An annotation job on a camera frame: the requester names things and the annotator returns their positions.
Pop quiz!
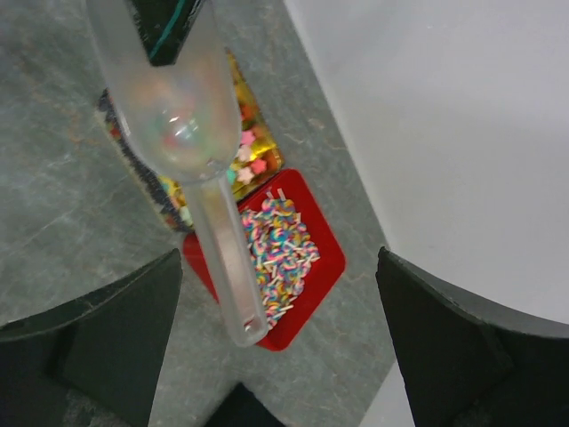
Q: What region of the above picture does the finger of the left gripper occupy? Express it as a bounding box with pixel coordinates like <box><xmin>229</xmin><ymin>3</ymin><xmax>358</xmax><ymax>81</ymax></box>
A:
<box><xmin>126</xmin><ymin>0</ymin><xmax>204</xmax><ymax>67</ymax></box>

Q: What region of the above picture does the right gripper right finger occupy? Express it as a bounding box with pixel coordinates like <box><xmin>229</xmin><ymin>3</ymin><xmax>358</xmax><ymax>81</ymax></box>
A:
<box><xmin>376</xmin><ymin>248</ymin><xmax>568</xmax><ymax>426</ymax></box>

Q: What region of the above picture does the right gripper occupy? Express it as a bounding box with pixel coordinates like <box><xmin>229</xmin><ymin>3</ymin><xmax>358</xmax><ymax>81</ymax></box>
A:
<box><xmin>206</xmin><ymin>383</ymin><xmax>285</xmax><ymax>427</ymax></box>

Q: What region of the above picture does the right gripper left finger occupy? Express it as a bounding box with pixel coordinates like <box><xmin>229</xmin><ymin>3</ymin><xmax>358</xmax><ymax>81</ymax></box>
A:
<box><xmin>1</xmin><ymin>249</ymin><xmax>182</xmax><ymax>426</ymax></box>

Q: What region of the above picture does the clear plastic scoop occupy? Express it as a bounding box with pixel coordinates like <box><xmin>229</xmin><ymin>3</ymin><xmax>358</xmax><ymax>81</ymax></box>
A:
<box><xmin>84</xmin><ymin>0</ymin><xmax>269</xmax><ymax>349</ymax></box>

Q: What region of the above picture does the red tray of lollipops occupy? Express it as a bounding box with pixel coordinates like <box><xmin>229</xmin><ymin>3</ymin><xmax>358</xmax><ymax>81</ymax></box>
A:
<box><xmin>182</xmin><ymin>169</ymin><xmax>346</xmax><ymax>351</ymax></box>

